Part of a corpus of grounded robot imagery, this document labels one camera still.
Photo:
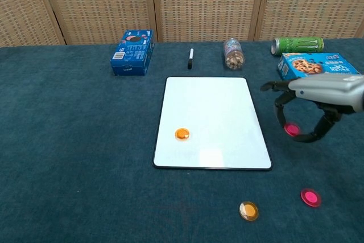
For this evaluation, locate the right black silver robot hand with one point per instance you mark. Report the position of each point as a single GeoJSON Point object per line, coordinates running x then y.
{"type": "Point", "coordinates": [327, 89]}

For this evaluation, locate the red round magnet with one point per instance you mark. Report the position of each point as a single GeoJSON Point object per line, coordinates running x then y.
{"type": "Point", "coordinates": [292, 129]}
{"type": "Point", "coordinates": [310, 197]}

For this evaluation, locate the yellow round magnet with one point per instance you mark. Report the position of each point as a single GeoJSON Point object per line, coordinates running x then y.
{"type": "Point", "coordinates": [182, 134]}
{"type": "Point", "coordinates": [248, 210]}

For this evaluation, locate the white magnetic board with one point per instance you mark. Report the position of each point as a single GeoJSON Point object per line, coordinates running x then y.
{"type": "Point", "coordinates": [213, 112]}

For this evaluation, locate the light blue cookie box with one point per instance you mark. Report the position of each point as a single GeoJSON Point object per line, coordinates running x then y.
{"type": "Point", "coordinates": [312, 65]}

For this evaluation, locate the green drink can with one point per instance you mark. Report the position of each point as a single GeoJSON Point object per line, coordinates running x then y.
{"type": "Point", "coordinates": [298, 45]}

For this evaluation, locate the clear snack jar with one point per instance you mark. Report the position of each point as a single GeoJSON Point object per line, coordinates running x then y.
{"type": "Point", "coordinates": [233, 55]}

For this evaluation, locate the black white marker pen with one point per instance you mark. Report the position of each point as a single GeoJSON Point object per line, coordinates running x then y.
{"type": "Point", "coordinates": [190, 59]}

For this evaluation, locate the woven bamboo folding screen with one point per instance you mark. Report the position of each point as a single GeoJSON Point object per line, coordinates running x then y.
{"type": "Point", "coordinates": [199, 4]}

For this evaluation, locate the dark blue Oreo box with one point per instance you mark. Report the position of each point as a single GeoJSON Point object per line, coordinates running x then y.
{"type": "Point", "coordinates": [132, 55]}

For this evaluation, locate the dark blue table cloth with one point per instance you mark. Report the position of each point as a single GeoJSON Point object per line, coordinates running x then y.
{"type": "Point", "coordinates": [71, 140]}

